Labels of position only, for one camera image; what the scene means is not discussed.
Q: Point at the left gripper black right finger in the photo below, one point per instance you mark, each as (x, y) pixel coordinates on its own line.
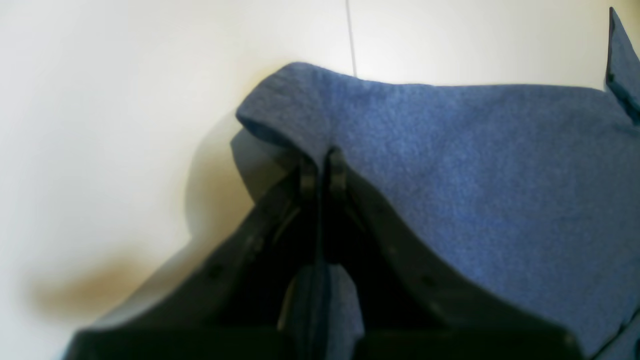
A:
(413, 305)

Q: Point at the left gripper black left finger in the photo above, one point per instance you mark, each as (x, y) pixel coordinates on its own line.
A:
(229, 307)

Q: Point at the blue grey T-shirt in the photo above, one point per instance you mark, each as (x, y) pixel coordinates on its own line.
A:
(531, 191)

